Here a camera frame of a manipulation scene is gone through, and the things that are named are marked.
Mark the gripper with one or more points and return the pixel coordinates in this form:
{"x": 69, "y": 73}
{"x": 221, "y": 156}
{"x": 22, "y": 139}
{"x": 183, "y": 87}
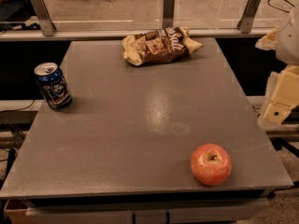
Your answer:
{"x": 289, "y": 42}

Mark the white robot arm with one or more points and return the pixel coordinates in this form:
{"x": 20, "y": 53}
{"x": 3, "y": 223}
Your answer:
{"x": 284, "y": 39}

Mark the red yellow apple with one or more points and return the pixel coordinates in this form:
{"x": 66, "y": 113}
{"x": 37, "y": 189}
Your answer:
{"x": 211, "y": 165}

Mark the brown chip bag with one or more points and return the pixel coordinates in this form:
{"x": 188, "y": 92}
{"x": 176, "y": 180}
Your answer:
{"x": 159, "y": 46}

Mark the blue soda can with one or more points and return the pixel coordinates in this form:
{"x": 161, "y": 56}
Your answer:
{"x": 52, "y": 84}

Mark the clear glass barrier panel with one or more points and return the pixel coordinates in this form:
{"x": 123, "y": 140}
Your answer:
{"x": 148, "y": 14}

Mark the right metal bracket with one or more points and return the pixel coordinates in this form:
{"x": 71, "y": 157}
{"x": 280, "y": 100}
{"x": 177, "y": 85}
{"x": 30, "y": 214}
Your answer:
{"x": 246, "y": 22}

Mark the metal bracket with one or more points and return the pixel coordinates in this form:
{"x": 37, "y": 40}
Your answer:
{"x": 46, "y": 24}
{"x": 246, "y": 22}
{"x": 168, "y": 13}

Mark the middle metal bracket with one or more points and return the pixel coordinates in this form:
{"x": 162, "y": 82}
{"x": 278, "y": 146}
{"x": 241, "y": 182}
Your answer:
{"x": 168, "y": 13}

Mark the left metal bracket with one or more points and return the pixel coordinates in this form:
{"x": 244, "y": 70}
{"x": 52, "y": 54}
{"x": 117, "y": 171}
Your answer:
{"x": 46, "y": 24}

